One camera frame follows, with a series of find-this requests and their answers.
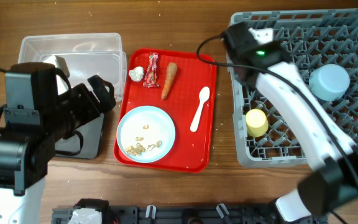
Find orange carrot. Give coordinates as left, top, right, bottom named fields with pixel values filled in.
left=161, top=62, right=178, bottom=100

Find light blue plate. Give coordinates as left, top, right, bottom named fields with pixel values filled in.
left=116, top=106, right=176, bottom=164

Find grey dishwasher rack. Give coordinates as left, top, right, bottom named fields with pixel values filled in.
left=229, top=8, right=358, bottom=167

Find crumpled white tissue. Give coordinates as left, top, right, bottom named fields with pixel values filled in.
left=128, top=66, right=144, bottom=82

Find light blue bowl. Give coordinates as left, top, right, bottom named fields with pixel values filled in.
left=309, top=64, right=351, bottom=101

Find red plastic tray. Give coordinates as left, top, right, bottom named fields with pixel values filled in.
left=113, top=48, right=218, bottom=173

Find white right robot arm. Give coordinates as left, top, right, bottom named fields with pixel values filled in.
left=219, top=22, right=358, bottom=223

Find white plastic spoon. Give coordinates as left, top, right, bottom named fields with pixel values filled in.
left=190, top=86, right=210, bottom=132

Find clear plastic bin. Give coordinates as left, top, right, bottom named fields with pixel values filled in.
left=18, top=33, right=127, bottom=101

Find black bin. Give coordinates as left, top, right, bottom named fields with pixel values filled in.
left=55, top=114, right=104, bottom=159

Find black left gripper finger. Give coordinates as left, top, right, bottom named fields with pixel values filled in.
left=88, top=75, right=116, bottom=113
left=55, top=130, right=84, bottom=156

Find yellow plastic cup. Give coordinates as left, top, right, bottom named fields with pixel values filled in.
left=246, top=109, right=269, bottom=138

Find red candy wrapper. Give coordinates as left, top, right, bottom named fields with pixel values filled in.
left=143, top=52, right=159, bottom=88

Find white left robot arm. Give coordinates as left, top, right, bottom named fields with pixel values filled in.
left=0, top=62, right=116, bottom=223

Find peanut scraps on plate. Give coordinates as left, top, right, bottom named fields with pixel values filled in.
left=121, top=124, right=162, bottom=156

